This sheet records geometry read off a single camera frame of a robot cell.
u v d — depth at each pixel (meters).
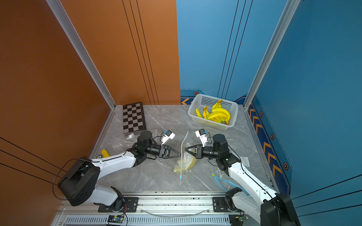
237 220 0.71
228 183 0.79
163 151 0.67
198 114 1.11
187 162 0.73
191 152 0.72
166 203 0.76
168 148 0.71
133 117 1.09
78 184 0.43
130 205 0.74
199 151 0.66
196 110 1.12
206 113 1.09
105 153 0.92
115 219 0.72
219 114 0.99
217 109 1.05
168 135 0.72
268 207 0.40
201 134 0.70
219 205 0.72
